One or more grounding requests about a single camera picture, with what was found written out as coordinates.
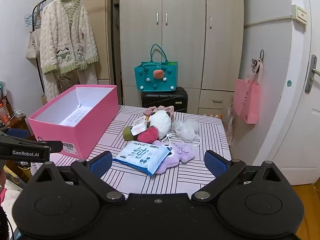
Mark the white plush toy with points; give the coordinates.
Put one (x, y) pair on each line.
(160, 122)

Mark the beige canvas tote bag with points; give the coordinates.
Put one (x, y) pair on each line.
(32, 45)

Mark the pink cardboard box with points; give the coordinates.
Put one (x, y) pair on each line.
(95, 130)

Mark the white fluffy robe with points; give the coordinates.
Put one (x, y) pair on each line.
(67, 37)

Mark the green plush ball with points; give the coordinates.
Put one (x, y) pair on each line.
(128, 133)

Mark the orange drink bottle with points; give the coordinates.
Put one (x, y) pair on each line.
(3, 113)

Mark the beige wooden wardrobe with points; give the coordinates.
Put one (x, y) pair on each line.
(185, 30)

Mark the blue wet wipes packet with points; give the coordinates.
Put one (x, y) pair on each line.
(140, 156)

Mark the teal felt tote bag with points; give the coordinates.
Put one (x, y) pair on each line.
(156, 78)

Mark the red pompom ball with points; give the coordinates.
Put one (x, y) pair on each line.
(147, 135)

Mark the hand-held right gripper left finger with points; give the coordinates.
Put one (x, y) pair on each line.
(101, 164)

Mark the black suitcase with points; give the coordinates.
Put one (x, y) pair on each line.
(165, 101)

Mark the small orange white toys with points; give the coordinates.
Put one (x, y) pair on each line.
(212, 115)

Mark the white wet wipes packet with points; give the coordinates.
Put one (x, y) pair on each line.
(138, 129)

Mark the pink floral cloth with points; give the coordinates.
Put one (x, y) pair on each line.
(155, 109)

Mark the white plastic bag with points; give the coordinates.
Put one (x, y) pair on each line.
(186, 128)

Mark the pink paper bag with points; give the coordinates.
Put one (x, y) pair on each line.
(246, 100)

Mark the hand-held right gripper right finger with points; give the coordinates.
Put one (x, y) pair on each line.
(215, 162)

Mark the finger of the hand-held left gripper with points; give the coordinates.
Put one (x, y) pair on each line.
(37, 145)
(17, 133)

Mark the purple plush pouch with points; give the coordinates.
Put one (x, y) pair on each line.
(183, 151)

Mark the cream light switch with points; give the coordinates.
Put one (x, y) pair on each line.
(301, 14)

